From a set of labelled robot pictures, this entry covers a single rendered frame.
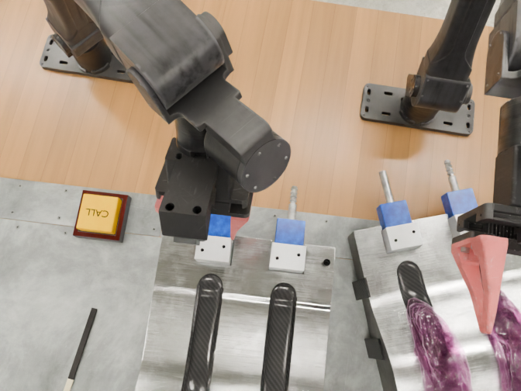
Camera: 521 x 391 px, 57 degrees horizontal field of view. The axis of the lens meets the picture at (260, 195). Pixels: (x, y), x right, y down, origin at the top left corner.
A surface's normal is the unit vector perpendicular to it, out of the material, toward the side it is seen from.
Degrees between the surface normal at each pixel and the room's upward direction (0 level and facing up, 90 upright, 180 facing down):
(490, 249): 23
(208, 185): 30
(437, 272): 0
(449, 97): 60
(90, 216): 0
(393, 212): 0
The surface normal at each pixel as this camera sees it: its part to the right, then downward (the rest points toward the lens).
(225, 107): -0.25, -0.49
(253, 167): 0.63, 0.57
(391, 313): -0.08, -0.63
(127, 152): -0.01, -0.25
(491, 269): -0.07, 0.13
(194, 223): -0.11, 0.70
